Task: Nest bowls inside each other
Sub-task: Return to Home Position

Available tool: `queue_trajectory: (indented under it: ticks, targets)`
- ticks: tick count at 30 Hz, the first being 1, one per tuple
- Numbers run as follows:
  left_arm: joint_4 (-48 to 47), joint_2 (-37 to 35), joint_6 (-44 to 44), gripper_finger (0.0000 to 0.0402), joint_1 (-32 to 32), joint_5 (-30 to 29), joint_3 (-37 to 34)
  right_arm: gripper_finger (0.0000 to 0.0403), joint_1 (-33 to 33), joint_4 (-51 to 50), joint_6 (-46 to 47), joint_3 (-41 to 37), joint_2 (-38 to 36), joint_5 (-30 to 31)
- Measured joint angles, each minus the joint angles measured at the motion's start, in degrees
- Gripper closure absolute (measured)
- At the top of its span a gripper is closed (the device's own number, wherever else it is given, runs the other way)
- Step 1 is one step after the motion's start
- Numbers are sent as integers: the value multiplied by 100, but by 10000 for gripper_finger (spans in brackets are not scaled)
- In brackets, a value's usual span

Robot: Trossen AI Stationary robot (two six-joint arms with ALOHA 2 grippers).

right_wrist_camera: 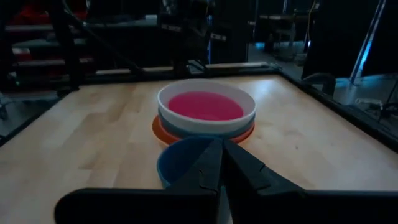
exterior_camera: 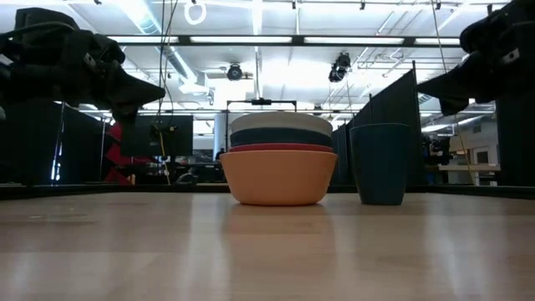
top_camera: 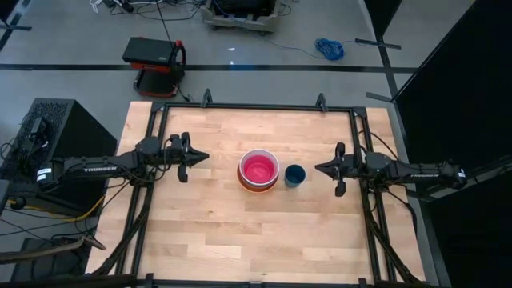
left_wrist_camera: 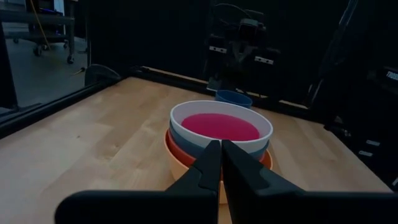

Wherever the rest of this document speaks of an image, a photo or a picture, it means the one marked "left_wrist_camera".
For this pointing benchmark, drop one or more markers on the black table edge rail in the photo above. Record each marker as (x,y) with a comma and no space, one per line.
(46,105)
(174,79)

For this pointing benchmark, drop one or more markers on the black partition foot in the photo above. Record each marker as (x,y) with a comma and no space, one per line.
(99,74)

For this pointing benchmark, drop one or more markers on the white bowl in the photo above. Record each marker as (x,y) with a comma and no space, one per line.
(192,109)

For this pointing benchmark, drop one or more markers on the wheeled equipment cart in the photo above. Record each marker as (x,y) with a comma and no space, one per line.
(37,21)

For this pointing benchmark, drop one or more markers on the blue plastic cup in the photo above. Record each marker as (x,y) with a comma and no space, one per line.
(233,97)

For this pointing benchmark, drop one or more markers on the black frame with white label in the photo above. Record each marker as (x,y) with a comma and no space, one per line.
(367,109)

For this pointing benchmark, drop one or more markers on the red bowl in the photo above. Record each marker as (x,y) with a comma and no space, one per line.
(178,153)

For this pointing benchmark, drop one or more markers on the black partition panel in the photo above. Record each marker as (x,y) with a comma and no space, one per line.
(140,31)

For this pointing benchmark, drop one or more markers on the orange bowl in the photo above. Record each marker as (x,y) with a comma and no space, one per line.
(178,171)

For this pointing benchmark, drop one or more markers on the pink plate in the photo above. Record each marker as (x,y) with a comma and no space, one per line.
(220,126)

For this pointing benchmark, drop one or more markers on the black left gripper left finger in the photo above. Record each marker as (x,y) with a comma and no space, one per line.
(186,205)

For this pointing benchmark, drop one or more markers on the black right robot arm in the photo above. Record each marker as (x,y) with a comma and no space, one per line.
(231,26)

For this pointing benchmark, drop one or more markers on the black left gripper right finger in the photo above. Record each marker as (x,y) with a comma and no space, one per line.
(264,205)

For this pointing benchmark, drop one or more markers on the dark blue-grey bowl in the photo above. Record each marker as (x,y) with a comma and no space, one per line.
(183,143)

